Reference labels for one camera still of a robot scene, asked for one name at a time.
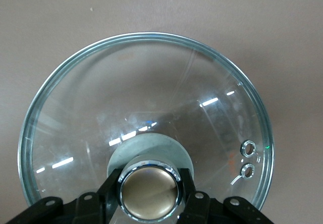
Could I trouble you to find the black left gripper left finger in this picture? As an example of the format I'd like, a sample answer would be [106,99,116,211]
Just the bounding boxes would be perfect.
[19,167,125,224]

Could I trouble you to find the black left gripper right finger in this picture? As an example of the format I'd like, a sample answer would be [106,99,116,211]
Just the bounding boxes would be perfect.
[176,167,273,224]

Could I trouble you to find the glass pot lid with knob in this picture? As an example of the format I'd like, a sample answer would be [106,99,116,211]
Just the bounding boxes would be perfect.
[17,32,275,224]

